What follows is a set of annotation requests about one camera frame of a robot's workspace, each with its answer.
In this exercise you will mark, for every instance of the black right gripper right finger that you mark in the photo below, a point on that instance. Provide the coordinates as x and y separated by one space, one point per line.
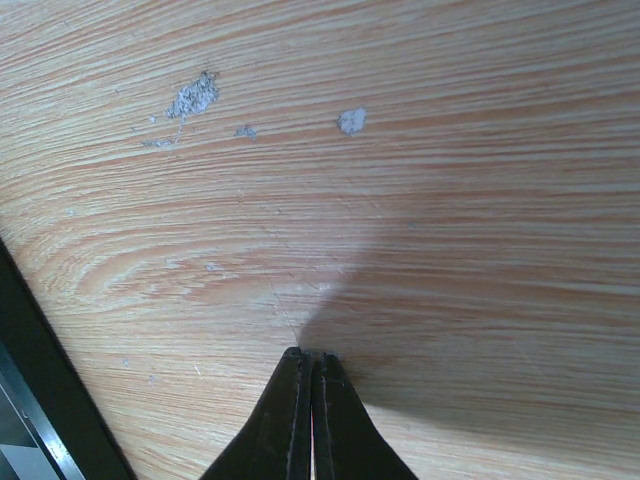
347 444

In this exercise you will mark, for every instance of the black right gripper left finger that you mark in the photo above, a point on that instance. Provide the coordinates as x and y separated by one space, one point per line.
275 441

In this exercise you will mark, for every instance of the black aluminium frame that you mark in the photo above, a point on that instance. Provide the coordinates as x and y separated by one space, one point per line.
50 426

